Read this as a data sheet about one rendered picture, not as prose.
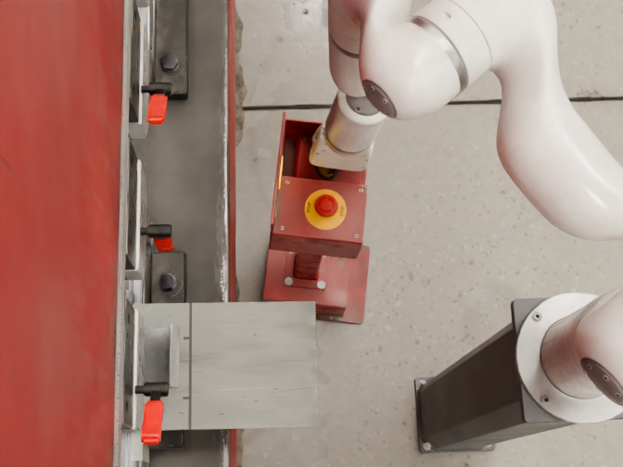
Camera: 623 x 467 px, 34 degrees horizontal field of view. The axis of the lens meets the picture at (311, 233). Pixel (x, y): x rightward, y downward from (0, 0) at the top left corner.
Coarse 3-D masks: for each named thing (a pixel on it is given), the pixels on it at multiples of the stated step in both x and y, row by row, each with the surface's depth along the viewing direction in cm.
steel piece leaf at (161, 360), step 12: (156, 336) 141; (168, 336) 141; (156, 348) 141; (168, 348) 140; (144, 360) 141; (156, 360) 141; (168, 360) 140; (144, 372) 141; (156, 372) 140; (168, 372) 139
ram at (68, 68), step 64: (0, 0) 63; (64, 0) 84; (0, 64) 63; (64, 64) 84; (128, 64) 125; (0, 128) 63; (64, 128) 84; (128, 128) 125; (0, 192) 63; (64, 192) 83; (0, 256) 63; (64, 256) 83; (0, 320) 62; (64, 320) 83; (0, 384) 62; (64, 384) 82; (0, 448) 62; (64, 448) 82
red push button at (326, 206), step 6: (318, 198) 171; (324, 198) 171; (330, 198) 171; (318, 204) 170; (324, 204) 170; (330, 204) 170; (336, 204) 171; (318, 210) 170; (324, 210) 170; (330, 210) 170; (336, 210) 171; (324, 216) 170; (330, 216) 171
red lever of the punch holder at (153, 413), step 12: (144, 384) 125; (156, 384) 125; (168, 384) 125; (156, 396) 124; (156, 408) 121; (144, 420) 120; (156, 420) 120; (144, 432) 118; (156, 432) 118; (144, 444) 118; (156, 444) 118
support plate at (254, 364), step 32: (160, 320) 145; (192, 320) 145; (224, 320) 145; (256, 320) 146; (288, 320) 146; (192, 352) 144; (224, 352) 144; (256, 352) 144; (288, 352) 145; (192, 384) 143; (224, 384) 143; (256, 384) 143; (288, 384) 143; (192, 416) 142; (224, 416) 142; (256, 416) 142; (288, 416) 142
